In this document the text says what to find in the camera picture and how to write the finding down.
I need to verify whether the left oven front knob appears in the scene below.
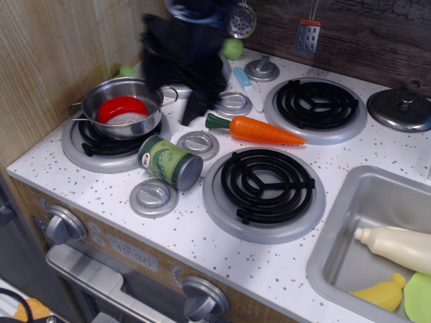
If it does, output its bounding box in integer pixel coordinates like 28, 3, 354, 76
46, 205, 88, 245

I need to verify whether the silver stovetop knob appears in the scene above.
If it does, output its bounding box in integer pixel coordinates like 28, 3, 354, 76
215, 92, 253, 118
244, 56, 280, 83
129, 179, 179, 219
176, 131, 220, 162

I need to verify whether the oven knob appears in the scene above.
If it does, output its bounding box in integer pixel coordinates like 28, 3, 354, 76
46, 205, 88, 245
182, 275, 230, 322

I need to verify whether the silver stovetop knob front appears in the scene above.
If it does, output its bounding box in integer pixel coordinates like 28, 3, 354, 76
129, 179, 179, 219

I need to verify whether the yellow toy bottle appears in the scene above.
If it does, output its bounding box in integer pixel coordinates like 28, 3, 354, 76
350, 273, 406, 312

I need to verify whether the steel pot lid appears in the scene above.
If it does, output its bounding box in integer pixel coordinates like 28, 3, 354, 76
367, 89, 430, 133

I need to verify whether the silver stovetop knob middle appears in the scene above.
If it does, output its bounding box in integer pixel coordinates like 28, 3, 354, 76
176, 131, 220, 162

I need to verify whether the silver oven door handle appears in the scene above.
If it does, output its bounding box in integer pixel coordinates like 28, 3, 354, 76
46, 244, 172, 322

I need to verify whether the green toy apple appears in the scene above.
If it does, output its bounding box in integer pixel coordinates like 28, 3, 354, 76
221, 38, 244, 59

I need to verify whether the silver stovetop knob back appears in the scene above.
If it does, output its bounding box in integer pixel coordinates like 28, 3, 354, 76
244, 56, 280, 83

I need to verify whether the cream toy bottle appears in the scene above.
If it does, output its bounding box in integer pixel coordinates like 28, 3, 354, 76
354, 226, 430, 275

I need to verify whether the silver stovetop knob upper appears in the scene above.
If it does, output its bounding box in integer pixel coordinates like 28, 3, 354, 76
215, 92, 253, 118

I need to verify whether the blue handled toy knife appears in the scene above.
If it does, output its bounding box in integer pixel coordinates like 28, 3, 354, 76
233, 67, 264, 112

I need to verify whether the steel sink basin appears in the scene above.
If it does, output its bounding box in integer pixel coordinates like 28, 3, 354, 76
306, 166, 430, 322

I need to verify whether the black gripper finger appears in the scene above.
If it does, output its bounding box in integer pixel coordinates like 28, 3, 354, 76
180, 91, 209, 127
143, 55, 172, 91

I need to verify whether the back left black burner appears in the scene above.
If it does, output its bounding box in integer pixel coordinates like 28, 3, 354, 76
133, 60, 232, 100

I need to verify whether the right oven front knob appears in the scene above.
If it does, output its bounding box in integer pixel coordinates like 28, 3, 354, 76
182, 275, 230, 322

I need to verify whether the hanging steel skimmer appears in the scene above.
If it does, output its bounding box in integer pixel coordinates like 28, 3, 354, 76
228, 0, 257, 39

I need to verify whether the green pea can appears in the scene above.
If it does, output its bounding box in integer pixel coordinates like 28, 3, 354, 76
137, 135, 203, 191

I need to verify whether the hanging orange handled spatula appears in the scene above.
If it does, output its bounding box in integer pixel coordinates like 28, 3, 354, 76
293, 0, 321, 54

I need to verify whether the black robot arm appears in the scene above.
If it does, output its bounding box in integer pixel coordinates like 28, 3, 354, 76
141, 1, 238, 126

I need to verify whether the orange object bottom left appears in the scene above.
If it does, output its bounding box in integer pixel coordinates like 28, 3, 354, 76
13, 298, 51, 322

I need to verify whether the green toy vegetable behind pot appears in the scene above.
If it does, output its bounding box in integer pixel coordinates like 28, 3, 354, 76
113, 66, 138, 79

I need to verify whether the oven clock display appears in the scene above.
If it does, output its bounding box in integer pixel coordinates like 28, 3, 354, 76
107, 234, 159, 273

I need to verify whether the front right black burner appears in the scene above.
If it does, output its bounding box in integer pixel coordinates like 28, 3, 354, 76
203, 147, 326, 244

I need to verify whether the light green toy plate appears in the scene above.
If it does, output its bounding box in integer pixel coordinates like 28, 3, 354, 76
403, 273, 430, 323

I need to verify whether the small steel pot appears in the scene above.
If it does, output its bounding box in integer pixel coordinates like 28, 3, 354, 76
67, 77, 178, 140

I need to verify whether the red and white toy sushi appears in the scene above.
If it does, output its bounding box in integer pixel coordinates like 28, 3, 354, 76
98, 96, 148, 125

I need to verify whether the black cable bottom left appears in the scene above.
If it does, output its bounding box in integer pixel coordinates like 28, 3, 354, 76
0, 287, 34, 323

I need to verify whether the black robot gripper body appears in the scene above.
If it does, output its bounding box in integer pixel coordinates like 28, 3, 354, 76
141, 13, 226, 110

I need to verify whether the orange toy carrot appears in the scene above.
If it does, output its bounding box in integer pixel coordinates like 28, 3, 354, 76
205, 114, 306, 145

